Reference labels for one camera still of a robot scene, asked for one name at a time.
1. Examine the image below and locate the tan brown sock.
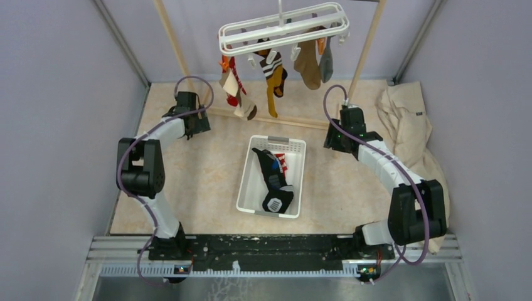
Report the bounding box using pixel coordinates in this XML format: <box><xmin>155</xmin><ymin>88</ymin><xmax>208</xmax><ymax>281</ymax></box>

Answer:
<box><xmin>294</xmin><ymin>40</ymin><xmax>321</xmax><ymax>90</ymax></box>

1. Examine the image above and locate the white clip hanger frame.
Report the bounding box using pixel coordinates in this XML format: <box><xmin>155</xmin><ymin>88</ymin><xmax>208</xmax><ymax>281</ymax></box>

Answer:
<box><xmin>218</xmin><ymin>1</ymin><xmax>350</xmax><ymax>56</ymax></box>

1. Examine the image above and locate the black blue sock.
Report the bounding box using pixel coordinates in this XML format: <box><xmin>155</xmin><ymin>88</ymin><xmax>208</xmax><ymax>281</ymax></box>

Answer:
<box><xmin>252</xmin><ymin>147</ymin><xmax>294</xmax><ymax>214</ymax></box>

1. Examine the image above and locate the red character sock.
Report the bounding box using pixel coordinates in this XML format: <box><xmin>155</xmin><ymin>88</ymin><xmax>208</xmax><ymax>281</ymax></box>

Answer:
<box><xmin>275</xmin><ymin>153</ymin><xmax>288</xmax><ymax>176</ymax></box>

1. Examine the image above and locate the beige cloth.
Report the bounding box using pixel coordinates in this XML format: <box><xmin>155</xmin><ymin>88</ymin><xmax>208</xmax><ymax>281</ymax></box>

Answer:
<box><xmin>376</xmin><ymin>81</ymin><xmax>451</xmax><ymax>255</ymax></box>

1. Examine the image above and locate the wooden rack frame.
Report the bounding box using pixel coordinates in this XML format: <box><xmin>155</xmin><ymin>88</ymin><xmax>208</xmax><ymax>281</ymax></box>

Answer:
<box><xmin>152</xmin><ymin>0</ymin><xmax>386</xmax><ymax>132</ymax></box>

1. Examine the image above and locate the white plastic basket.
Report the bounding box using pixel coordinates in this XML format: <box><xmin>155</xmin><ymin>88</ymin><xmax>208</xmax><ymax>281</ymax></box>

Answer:
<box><xmin>236</xmin><ymin>135</ymin><xmax>306</xmax><ymax>219</ymax></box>

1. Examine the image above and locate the beige brown sock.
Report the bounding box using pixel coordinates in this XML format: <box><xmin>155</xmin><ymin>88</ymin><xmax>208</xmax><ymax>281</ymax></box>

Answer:
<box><xmin>219</xmin><ymin>69</ymin><xmax>257</xmax><ymax>120</ymax></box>

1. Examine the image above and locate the mustard striped sock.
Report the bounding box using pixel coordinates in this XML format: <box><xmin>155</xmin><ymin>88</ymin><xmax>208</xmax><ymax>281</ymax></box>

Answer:
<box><xmin>257</xmin><ymin>50</ymin><xmax>283</xmax><ymax>118</ymax></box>

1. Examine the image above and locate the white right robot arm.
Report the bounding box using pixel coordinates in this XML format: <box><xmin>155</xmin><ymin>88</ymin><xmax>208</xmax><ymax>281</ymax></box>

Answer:
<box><xmin>324</xmin><ymin>105</ymin><xmax>447</xmax><ymax>258</ymax></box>

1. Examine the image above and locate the grey sock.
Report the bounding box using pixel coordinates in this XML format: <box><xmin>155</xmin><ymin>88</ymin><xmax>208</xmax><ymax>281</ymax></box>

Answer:
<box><xmin>319</xmin><ymin>36</ymin><xmax>334</xmax><ymax>83</ymax></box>

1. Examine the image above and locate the red white patterned sock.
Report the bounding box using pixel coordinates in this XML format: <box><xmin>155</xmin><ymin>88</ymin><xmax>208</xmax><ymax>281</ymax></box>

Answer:
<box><xmin>226</xmin><ymin>57</ymin><xmax>247</xmax><ymax>107</ymax></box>

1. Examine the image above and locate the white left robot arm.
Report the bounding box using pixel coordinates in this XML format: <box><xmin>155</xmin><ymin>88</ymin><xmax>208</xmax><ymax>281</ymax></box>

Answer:
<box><xmin>116</xmin><ymin>91</ymin><xmax>210</xmax><ymax>260</ymax></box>

